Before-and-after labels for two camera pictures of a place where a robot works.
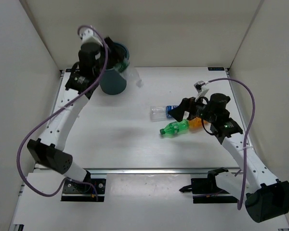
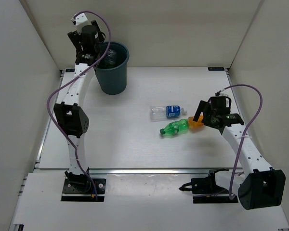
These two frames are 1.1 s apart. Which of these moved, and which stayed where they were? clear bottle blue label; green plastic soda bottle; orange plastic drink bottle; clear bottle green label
Moved: clear bottle green label
Stayed: orange plastic drink bottle; green plastic soda bottle; clear bottle blue label
